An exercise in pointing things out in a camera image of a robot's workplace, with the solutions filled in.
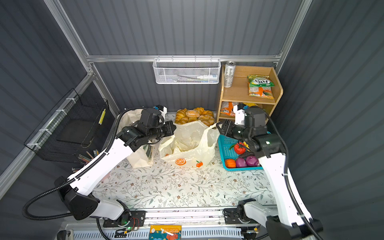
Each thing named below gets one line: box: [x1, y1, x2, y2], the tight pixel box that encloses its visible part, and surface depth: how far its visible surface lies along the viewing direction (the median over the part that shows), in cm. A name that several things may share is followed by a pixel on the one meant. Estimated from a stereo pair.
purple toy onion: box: [245, 155, 259, 167], surface depth 89 cm
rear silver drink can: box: [224, 60, 236, 88], surface depth 84 cm
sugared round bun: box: [185, 109, 200, 118], surface depth 114 cm
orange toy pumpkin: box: [225, 158, 236, 169], surface depth 88 cm
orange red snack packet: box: [220, 101, 236, 117], surface depth 98 cm
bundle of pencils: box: [71, 149, 100, 173], surface depth 82 cm
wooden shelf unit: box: [216, 65, 284, 121], surface depth 91 cm
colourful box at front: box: [148, 225, 182, 240], surface depth 71 cm
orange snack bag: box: [248, 82, 275, 100], surface depth 85 cm
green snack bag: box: [247, 74, 276, 88], surface depth 88 cm
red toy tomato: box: [234, 142, 246, 155], surface depth 95 cm
